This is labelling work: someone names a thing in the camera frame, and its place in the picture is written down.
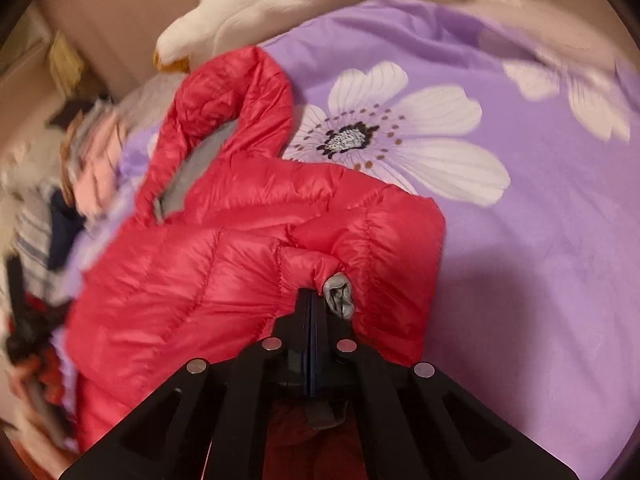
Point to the white goose plush toy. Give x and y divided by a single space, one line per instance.
300 5

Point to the pink clothes pile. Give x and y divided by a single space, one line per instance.
100 160

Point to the purple floral blanket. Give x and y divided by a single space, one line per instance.
500 260

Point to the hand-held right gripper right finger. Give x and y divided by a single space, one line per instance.
320 330

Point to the navy garment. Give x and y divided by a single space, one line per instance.
62 230

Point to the tan patterned cloth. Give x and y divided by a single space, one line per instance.
65 60

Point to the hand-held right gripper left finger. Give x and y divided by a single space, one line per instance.
302 320

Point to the red puffer jacket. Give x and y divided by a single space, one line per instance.
200 260

